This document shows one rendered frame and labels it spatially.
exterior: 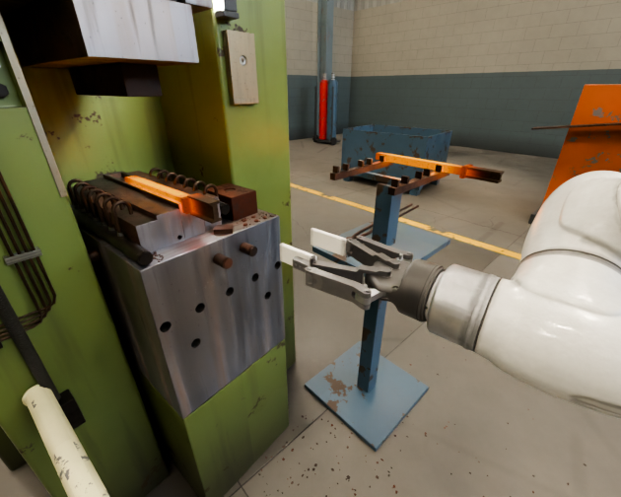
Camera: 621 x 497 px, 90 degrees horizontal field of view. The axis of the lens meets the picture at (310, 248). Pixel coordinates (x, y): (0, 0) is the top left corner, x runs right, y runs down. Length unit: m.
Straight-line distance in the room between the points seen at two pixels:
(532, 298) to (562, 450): 1.36
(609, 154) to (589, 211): 3.28
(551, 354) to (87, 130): 1.16
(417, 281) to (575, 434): 1.45
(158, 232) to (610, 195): 0.72
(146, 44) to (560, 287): 0.70
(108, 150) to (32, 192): 0.43
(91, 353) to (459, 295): 0.85
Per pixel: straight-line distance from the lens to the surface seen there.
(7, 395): 0.97
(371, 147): 4.41
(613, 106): 3.69
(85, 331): 0.94
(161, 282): 0.71
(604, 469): 1.74
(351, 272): 0.42
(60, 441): 0.82
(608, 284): 0.41
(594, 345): 0.37
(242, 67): 0.99
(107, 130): 1.19
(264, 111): 1.06
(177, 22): 0.75
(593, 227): 0.43
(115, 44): 0.69
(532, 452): 1.64
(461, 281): 0.38
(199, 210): 0.72
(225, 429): 1.13
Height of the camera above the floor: 1.23
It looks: 27 degrees down
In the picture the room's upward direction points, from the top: straight up
